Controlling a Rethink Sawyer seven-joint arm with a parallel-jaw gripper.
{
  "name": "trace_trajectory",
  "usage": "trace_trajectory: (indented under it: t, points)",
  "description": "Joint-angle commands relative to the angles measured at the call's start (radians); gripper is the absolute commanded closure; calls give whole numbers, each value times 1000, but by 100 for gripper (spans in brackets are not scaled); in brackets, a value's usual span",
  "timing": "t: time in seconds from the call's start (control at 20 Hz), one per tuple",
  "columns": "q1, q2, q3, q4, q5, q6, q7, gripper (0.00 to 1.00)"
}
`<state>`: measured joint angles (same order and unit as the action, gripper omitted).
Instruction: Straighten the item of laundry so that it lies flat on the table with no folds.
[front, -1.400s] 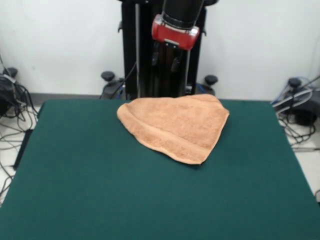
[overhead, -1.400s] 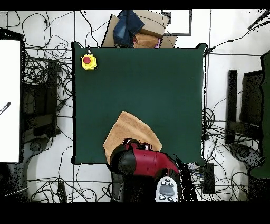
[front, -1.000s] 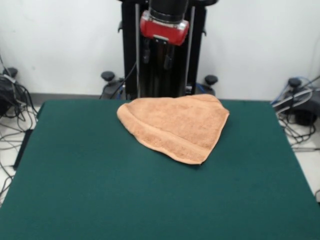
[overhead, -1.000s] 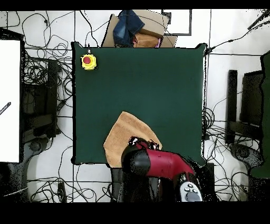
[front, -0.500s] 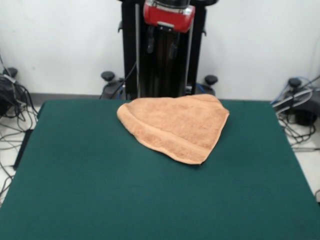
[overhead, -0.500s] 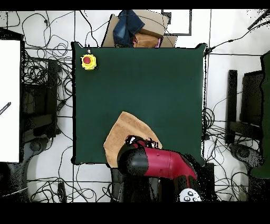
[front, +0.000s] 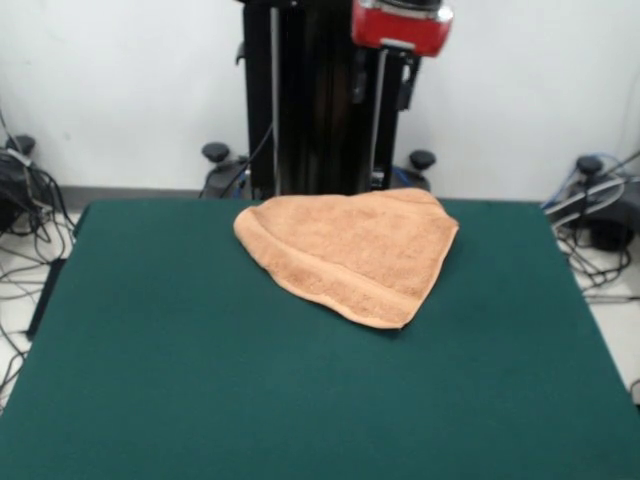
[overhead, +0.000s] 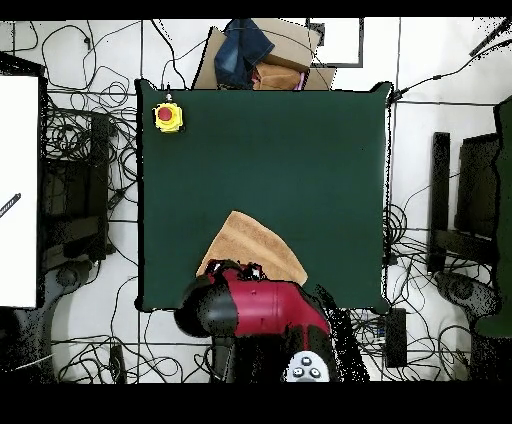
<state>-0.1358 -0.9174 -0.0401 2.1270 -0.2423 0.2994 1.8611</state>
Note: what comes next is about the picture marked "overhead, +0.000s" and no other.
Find tan terry towel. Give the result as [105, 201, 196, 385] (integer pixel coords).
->
[195, 210, 309, 287]

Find black flat bar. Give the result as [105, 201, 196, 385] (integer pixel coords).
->
[429, 131, 452, 275]

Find dark green tablecloth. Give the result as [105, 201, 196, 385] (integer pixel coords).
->
[134, 78, 393, 315]

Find yellow emergency stop button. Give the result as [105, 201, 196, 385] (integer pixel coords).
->
[153, 92, 185, 134]

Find black power box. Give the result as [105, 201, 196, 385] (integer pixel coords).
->
[384, 307, 408, 368]

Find black equipment rack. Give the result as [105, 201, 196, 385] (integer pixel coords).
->
[39, 111, 113, 261]

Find brown folded cloth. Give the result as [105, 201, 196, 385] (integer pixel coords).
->
[252, 61, 305, 91]

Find blue denim jeans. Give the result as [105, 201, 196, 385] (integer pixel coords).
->
[213, 17, 276, 90]

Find brown cardboard box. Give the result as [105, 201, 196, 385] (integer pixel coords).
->
[191, 17, 337, 91]

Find white table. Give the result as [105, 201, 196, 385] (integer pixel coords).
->
[0, 74, 41, 309]

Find black stand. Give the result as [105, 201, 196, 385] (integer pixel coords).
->
[455, 133, 501, 241]

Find black rod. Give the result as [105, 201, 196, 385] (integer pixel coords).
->
[469, 17, 512, 57]

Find black pedestal foot with knob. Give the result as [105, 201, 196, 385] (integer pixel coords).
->
[209, 336, 237, 381]

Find black caster base with cables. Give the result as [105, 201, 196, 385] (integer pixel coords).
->
[434, 270, 502, 321]
[43, 257, 95, 305]

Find black square frame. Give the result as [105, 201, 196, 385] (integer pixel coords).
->
[305, 17, 365, 68]

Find black cable with connector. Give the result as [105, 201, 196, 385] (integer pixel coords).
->
[389, 39, 512, 101]

